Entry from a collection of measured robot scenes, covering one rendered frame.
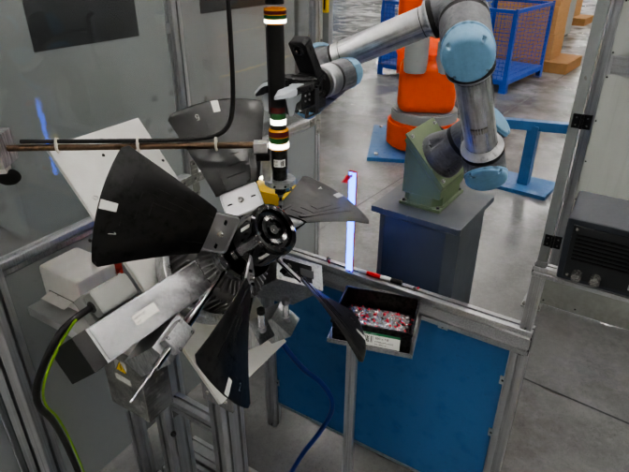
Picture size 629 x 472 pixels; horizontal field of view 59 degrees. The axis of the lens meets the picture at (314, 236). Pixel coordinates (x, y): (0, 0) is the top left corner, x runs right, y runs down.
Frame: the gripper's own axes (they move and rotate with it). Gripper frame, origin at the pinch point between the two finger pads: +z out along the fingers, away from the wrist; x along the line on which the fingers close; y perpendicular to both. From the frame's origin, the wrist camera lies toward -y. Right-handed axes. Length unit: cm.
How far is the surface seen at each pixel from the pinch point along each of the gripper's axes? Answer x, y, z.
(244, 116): 13.5, 9.5, -8.5
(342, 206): -5.6, 33.3, -22.6
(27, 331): 70, 74, 26
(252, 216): -2.3, 23.5, 10.0
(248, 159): 7.6, 16.8, -1.8
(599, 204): -62, 24, -38
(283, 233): -6.6, 28.5, 5.0
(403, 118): 119, 115, -357
